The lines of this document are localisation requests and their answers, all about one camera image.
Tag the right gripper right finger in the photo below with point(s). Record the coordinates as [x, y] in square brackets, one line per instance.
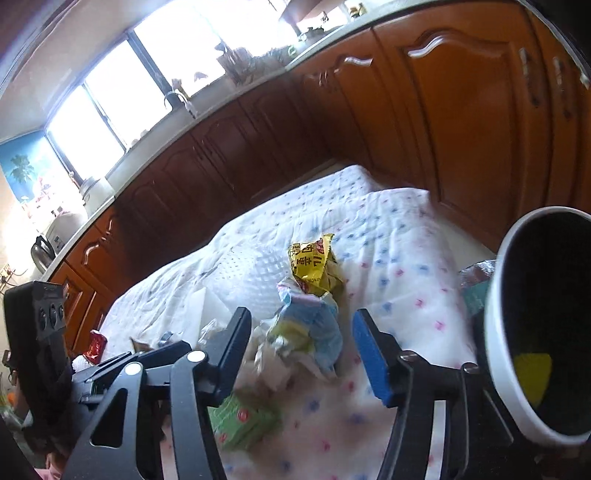
[478, 440]

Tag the kitchen window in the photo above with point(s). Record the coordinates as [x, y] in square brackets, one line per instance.
[121, 97]

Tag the white foam fruit net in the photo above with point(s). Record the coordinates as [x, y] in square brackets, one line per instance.
[247, 277]

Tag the red snack wrapper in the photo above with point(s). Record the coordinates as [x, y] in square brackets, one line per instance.
[96, 347]

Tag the black tracker camera box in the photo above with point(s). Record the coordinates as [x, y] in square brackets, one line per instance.
[35, 324]

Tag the floral white tablecloth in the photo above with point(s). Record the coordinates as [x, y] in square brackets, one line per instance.
[394, 262]

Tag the brown lower kitchen cabinets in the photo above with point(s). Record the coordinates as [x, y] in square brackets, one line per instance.
[480, 102]

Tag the light blue wrapper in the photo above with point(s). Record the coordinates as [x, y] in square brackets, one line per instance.
[306, 329]

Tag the steel electric kettle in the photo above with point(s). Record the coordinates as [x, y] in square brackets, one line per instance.
[42, 253]

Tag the white pot on counter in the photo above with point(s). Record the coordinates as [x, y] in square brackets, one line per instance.
[95, 192]

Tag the chrome sink faucet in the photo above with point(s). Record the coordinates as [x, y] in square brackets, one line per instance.
[179, 94]

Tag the green juice carton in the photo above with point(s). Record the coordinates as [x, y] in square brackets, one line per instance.
[240, 423]

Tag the yellow noodle wrapper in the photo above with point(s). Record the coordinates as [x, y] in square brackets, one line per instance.
[314, 266]

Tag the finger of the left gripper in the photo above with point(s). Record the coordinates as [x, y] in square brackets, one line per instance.
[97, 379]

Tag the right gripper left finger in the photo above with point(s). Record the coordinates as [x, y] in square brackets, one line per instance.
[119, 430]

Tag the black white trash bin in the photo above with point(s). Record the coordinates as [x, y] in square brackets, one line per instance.
[539, 303]

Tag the yellow foam fruit net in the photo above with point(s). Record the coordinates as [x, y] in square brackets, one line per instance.
[533, 371]

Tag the white rice cooker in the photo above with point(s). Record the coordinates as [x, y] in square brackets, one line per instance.
[63, 228]

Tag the utensil holder on counter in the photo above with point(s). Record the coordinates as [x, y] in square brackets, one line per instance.
[238, 64]

